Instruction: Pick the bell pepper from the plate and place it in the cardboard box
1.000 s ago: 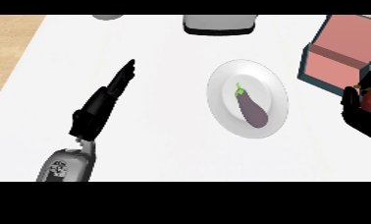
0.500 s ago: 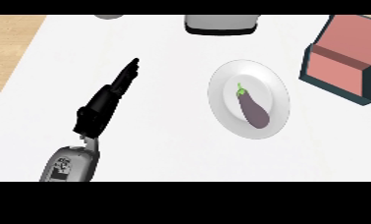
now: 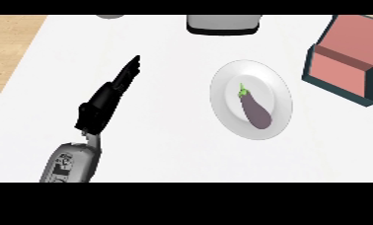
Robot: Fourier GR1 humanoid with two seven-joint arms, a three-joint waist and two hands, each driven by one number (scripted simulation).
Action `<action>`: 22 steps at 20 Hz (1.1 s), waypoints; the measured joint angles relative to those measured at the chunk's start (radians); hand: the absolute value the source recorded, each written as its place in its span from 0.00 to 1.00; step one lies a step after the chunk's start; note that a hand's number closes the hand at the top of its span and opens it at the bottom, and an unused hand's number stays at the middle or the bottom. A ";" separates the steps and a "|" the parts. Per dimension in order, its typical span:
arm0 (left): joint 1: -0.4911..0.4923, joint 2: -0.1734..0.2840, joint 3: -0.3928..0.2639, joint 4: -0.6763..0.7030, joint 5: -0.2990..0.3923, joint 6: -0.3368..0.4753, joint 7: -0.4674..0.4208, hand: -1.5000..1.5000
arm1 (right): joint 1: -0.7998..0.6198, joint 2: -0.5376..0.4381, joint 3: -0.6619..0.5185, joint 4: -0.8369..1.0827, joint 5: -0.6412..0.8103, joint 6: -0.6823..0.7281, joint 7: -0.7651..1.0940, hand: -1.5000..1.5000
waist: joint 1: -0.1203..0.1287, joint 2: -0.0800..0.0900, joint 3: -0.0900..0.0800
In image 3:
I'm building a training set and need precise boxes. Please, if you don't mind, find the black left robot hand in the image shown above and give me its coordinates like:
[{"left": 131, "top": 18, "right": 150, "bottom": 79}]
[{"left": 72, "top": 54, "right": 143, "bottom": 136}]

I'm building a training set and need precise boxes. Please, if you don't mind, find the white plate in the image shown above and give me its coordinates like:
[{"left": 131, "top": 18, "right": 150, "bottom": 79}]
[{"left": 208, "top": 59, "right": 295, "bottom": 141}]

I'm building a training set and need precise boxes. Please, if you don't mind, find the pink box with teal rim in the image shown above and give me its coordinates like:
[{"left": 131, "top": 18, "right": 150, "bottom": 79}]
[{"left": 301, "top": 15, "right": 373, "bottom": 108}]

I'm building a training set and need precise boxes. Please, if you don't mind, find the purple eggplant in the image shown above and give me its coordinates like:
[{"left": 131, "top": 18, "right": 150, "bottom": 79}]
[{"left": 236, "top": 82, "right": 274, "bottom": 130}]

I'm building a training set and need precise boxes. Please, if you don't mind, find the grey appliance with black base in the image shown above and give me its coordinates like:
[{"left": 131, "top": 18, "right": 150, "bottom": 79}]
[{"left": 186, "top": 15, "right": 264, "bottom": 37}]

